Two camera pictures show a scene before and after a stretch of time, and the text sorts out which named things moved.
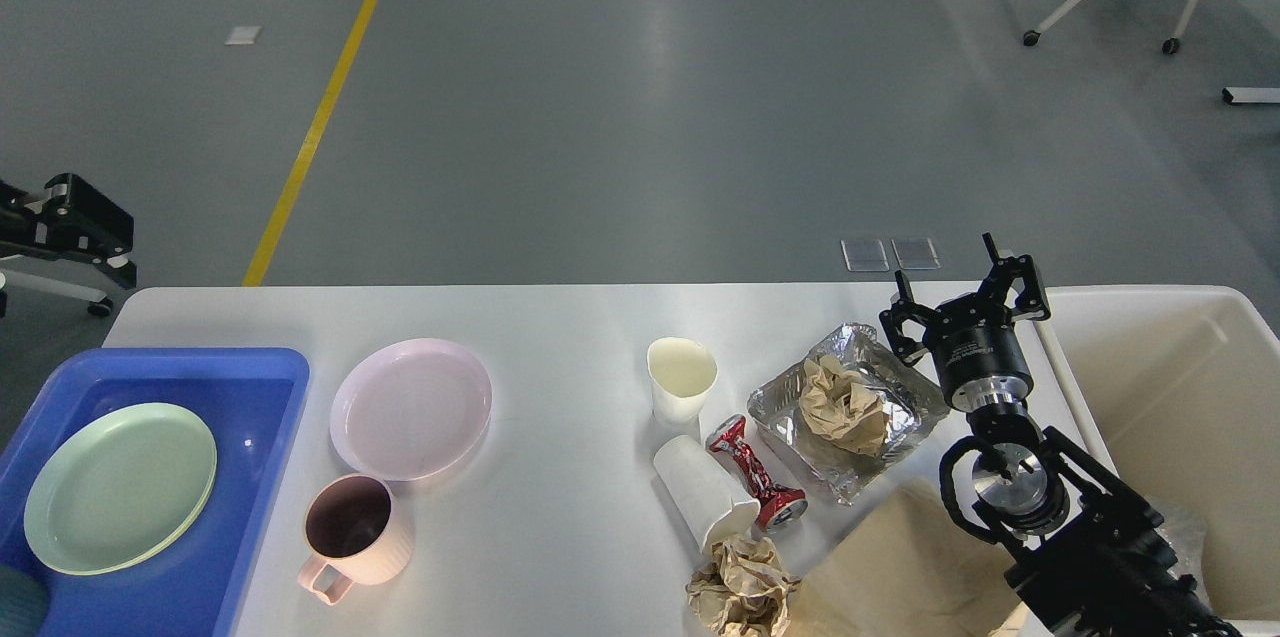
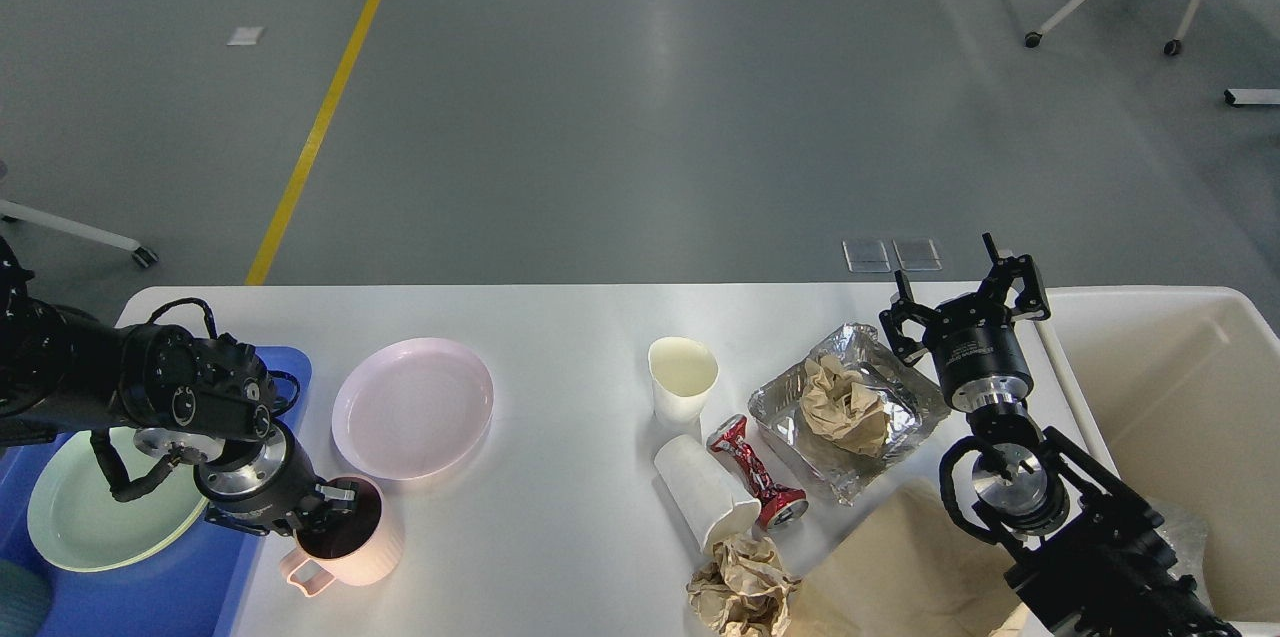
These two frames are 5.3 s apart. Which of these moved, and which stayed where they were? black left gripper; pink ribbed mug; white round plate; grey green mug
Moved: pink ribbed mug; black left gripper
Stayed: grey green mug; white round plate
